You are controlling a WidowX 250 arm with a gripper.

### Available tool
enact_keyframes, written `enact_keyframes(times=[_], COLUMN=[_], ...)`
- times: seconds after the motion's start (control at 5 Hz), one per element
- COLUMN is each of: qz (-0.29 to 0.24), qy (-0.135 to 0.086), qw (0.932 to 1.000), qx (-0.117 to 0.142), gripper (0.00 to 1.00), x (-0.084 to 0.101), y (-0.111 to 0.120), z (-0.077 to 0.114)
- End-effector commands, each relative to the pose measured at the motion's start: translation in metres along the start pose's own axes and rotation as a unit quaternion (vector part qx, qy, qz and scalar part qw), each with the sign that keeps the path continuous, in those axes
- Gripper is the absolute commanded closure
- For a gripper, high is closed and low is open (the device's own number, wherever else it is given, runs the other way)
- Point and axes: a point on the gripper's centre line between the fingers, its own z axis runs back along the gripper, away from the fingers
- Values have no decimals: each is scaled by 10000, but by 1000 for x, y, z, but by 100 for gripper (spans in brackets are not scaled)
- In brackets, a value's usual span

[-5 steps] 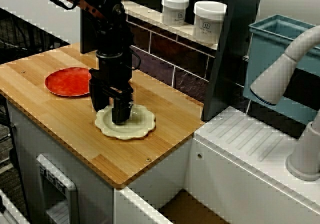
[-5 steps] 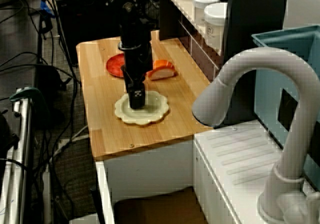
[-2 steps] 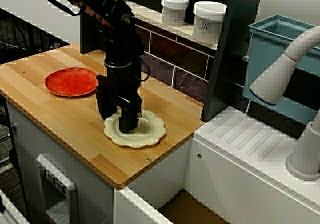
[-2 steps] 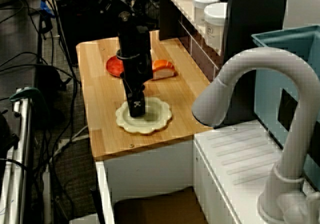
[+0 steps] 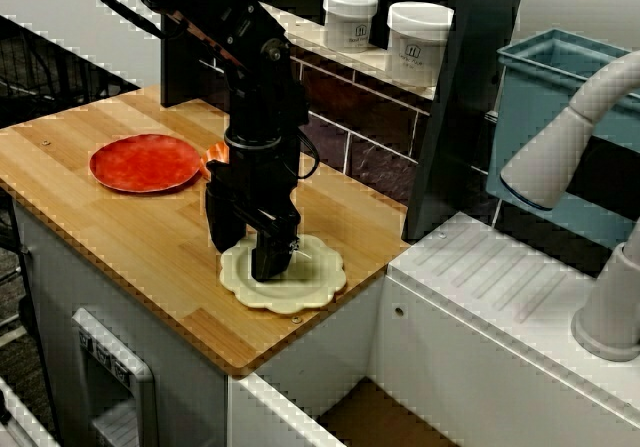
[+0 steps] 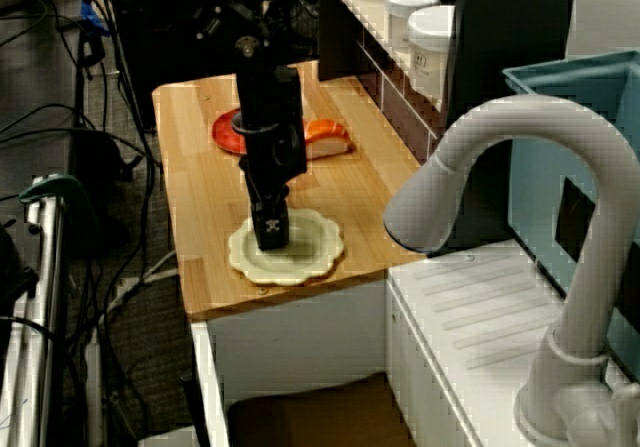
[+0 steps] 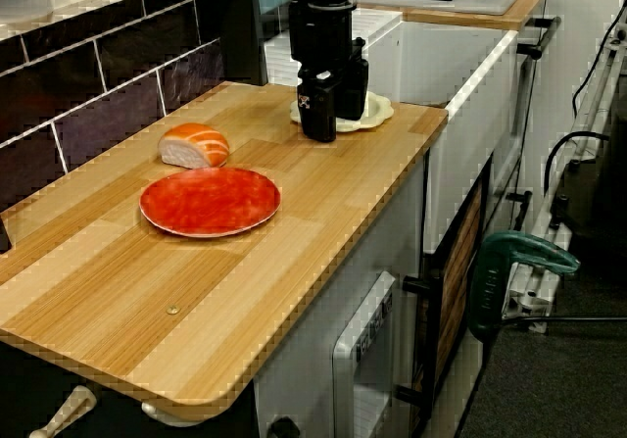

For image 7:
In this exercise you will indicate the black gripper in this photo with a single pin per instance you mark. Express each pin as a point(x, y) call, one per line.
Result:
point(321, 41)

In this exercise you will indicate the cream scalloped plate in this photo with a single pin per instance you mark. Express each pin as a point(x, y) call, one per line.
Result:
point(379, 110)

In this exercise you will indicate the salmon nigiri sushi toy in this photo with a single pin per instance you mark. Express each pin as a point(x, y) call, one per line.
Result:
point(196, 146)

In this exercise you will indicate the red round plate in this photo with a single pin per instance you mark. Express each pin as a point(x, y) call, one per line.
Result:
point(210, 203)

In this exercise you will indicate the dark shelf side panel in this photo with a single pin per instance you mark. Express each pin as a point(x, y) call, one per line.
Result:
point(245, 41)

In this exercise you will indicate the white toy sink unit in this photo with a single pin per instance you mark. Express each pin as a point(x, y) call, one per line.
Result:
point(465, 129)

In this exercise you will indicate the wood panel cabinet door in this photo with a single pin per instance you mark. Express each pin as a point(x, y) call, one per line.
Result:
point(460, 271)

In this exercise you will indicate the white toy kitchen cabinet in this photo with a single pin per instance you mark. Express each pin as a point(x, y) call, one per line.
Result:
point(313, 320)

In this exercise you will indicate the green bar clamp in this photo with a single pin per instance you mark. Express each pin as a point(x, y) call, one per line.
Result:
point(490, 286)

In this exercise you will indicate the grey toy appliance door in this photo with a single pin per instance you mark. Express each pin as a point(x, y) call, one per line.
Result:
point(362, 359)

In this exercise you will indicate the countertop screw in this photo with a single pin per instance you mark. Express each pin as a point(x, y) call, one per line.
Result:
point(172, 309)

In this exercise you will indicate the dark tile backsplash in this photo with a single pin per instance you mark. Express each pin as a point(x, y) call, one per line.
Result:
point(29, 163)

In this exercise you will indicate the black appliance knob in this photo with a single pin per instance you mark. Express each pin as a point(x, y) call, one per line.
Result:
point(284, 428)

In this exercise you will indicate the aluminium frame rail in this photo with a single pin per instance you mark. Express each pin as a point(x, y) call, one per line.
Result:
point(526, 301)

